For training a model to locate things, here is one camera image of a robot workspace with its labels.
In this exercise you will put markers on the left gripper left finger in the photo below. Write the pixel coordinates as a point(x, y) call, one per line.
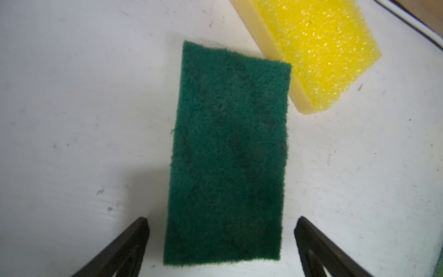
point(123, 257)

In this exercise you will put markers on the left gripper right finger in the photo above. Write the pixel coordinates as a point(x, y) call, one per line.
point(318, 254)

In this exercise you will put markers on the dark green sponge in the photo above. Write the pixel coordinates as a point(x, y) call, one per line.
point(438, 271)
point(229, 156)

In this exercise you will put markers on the yellow sponge left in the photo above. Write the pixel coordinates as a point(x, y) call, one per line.
point(327, 43)

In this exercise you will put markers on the white wire wooden shelf unit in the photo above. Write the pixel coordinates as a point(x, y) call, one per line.
point(424, 16)

